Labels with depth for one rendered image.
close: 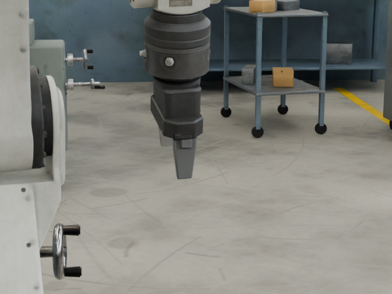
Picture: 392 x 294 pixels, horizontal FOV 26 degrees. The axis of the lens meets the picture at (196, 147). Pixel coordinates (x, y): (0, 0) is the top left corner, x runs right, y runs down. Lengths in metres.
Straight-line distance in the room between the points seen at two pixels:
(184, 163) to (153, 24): 0.19
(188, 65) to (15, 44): 0.22
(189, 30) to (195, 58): 0.04
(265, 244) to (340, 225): 0.46
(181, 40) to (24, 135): 0.24
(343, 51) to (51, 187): 6.81
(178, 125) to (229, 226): 2.81
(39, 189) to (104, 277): 2.20
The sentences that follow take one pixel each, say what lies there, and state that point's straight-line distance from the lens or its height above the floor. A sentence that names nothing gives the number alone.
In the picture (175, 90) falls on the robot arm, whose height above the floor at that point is 1.05.
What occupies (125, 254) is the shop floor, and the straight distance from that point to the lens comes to 3.58.
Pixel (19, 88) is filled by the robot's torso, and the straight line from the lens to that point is 1.11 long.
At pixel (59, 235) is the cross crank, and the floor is 0.66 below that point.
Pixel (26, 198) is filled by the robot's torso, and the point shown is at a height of 0.91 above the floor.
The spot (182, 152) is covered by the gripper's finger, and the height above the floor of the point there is 0.97.
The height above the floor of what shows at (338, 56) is 0.30.
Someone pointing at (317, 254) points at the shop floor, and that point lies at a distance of 3.61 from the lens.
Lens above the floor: 1.23
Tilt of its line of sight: 13 degrees down
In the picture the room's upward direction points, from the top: straight up
